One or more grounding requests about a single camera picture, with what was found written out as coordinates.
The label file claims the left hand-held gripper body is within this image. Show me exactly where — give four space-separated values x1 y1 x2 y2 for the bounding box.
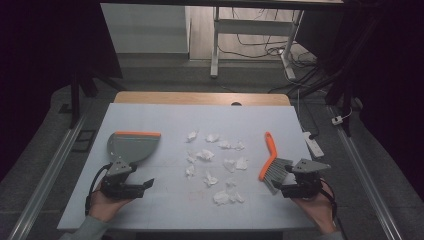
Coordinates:
99 158 145 201

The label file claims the wooden table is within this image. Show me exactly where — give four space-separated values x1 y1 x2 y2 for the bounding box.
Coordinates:
113 91 292 107

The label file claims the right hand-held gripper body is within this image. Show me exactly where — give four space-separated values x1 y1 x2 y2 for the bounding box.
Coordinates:
281 158 332 200

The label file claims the black plug cable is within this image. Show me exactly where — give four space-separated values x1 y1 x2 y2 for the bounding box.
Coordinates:
297 88 320 141

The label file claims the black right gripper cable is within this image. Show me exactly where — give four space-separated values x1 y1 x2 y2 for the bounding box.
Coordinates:
319 178 338 222

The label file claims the person's left hand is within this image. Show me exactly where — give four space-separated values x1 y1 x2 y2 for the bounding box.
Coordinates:
88 189 135 223

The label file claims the white panel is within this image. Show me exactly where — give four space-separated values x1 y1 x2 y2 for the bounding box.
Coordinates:
100 3 191 55

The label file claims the grey brush with orange handle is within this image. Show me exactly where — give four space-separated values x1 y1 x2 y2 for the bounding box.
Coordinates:
258 131 295 196

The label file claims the black tripod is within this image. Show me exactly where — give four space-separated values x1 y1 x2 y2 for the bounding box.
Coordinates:
323 64 357 138

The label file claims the white power strip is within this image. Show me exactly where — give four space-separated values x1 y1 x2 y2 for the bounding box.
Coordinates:
302 130 325 159

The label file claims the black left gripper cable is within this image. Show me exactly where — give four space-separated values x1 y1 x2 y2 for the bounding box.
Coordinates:
84 162 113 216

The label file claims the person's right hand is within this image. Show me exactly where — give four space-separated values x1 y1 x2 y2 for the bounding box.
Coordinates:
293 181 338 235

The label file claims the white table mat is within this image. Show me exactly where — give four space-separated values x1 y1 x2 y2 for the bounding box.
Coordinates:
57 102 322 232

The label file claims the white desk frame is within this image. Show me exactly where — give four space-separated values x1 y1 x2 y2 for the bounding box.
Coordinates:
209 5 306 81

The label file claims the black stand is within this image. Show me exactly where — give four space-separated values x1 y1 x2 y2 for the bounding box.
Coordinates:
68 64 127 130

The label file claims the metal floor rail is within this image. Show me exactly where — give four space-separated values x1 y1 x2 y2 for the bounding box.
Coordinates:
328 105 405 240
6 111 89 240

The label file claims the pile of white paper scraps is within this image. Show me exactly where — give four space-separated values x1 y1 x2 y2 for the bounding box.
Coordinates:
184 129 250 206

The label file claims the dark curtain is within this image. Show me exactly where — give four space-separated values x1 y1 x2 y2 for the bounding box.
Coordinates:
0 0 124 183
298 0 424 193

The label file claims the grey dustpan with orange edge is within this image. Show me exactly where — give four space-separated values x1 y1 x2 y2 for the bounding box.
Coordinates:
106 130 162 167

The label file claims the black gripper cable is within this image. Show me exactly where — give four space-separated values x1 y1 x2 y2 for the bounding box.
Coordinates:
84 162 113 216
319 178 338 222

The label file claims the black floor frame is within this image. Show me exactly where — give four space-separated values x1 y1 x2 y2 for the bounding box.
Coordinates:
71 129 98 154

